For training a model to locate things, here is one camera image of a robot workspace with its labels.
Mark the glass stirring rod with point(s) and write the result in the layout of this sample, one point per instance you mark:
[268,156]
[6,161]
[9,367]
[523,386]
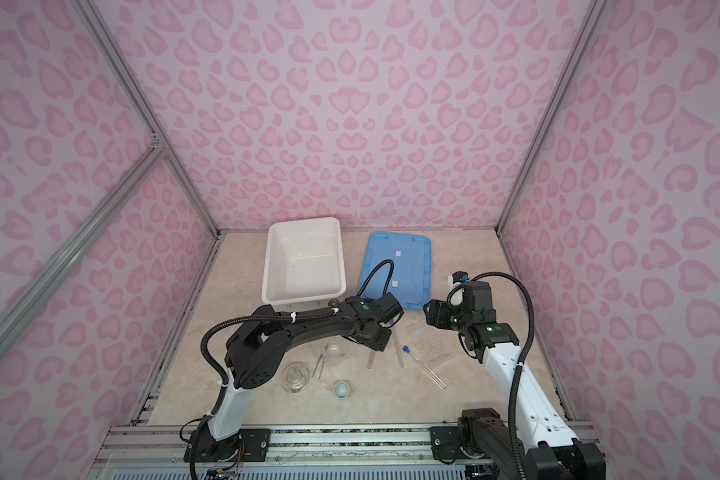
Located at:
[318,366]

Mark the glass conical flask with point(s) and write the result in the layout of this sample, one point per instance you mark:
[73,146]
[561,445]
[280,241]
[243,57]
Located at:
[296,377]

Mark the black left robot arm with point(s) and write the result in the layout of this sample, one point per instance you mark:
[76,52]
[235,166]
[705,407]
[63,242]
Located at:
[247,351]

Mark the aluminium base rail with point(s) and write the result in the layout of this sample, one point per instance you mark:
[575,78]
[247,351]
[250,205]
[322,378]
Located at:
[337,451]

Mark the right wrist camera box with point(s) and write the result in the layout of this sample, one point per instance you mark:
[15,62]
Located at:
[458,278]

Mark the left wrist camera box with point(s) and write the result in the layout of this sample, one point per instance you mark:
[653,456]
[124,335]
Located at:
[389,307]

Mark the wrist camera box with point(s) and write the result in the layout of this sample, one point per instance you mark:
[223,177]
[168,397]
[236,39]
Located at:
[389,307]
[458,278]

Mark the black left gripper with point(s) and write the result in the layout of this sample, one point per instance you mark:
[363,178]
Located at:
[383,344]

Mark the small round glass dish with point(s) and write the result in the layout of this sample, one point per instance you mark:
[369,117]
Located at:
[341,390]

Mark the left rear corner post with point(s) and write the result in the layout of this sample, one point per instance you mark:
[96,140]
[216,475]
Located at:
[104,40]

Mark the aluminium corner frame post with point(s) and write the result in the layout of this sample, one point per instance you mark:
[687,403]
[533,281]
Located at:
[596,13]

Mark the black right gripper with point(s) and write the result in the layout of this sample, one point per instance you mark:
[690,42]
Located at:
[441,307]

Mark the left aluminium frame beam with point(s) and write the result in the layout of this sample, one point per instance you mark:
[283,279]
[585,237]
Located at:
[16,318]

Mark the white plastic storage bin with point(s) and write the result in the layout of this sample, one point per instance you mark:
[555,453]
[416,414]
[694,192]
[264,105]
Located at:
[304,264]

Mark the small glass beaker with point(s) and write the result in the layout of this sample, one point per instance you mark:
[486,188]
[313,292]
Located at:
[333,354]

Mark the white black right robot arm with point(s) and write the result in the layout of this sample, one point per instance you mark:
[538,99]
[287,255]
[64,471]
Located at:
[531,441]

